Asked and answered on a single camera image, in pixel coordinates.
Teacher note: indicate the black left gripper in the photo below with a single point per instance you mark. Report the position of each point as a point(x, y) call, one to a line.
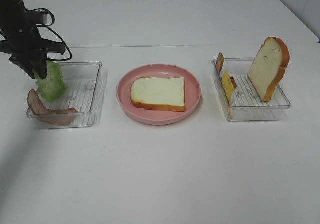
point(22, 39)

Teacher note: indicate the green lettuce leaf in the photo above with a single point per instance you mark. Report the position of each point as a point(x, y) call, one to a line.
point(53, 86)

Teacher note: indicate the bacon strip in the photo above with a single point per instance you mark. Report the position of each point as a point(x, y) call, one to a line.
point(59, 117)
point(219, 65)

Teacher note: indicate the bread slice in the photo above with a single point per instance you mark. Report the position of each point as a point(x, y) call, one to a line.
point(269, 67)
point(159, 94)

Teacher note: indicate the clear plastic tray left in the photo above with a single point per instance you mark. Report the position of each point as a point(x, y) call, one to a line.
point(86, 84)

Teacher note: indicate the clear plastic tray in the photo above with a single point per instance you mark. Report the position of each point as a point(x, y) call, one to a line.
point(246, 105)
point(86, 84)

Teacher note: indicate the pink round plate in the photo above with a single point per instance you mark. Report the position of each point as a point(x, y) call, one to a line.
point(193, 94)

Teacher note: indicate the yellow cheese slice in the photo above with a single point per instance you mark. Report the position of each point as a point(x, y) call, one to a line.
point(229, 89)

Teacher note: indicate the clear plastic tray right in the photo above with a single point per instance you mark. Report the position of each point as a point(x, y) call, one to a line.
point(246, 105)

